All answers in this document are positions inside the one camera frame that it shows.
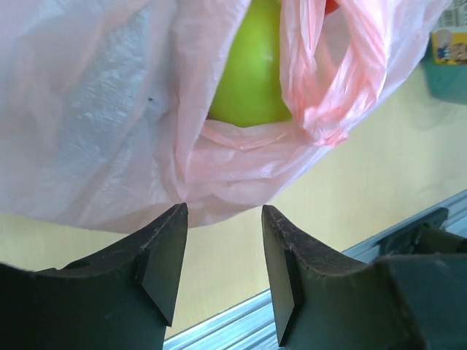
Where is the teal box with label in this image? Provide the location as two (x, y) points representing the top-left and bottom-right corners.
(422, 26), (466, 105)

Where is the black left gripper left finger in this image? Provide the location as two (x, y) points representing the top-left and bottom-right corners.
(1, 203), (188, 349)

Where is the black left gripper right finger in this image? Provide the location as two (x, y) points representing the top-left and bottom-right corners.
(261, 205), (427, 349)

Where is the light green apple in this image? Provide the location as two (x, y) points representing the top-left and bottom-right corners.
(209, 0), (291, 128)

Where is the pink plastic bag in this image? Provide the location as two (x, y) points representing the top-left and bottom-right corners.
(1, 1), (449, 233)

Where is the red fruit in bag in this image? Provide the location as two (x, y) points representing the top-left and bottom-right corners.
(325, 0), (339, 15)

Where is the aluminium table rail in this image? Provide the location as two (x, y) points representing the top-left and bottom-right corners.
(163, 192), (466, 349)

